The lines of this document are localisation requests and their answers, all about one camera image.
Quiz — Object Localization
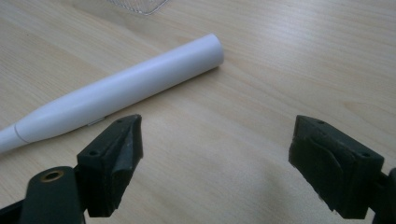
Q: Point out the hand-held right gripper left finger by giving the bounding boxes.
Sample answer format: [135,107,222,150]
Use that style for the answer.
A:
[76,114,145,218]

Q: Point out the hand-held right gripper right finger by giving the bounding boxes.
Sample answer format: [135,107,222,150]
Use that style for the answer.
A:
[288,114,385,220]

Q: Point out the white electric toothbrush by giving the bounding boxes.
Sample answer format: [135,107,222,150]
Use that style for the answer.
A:
[0,33,225,154]

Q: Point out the white mesh basket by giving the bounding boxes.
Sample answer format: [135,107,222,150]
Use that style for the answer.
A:
[106,0,171,16]

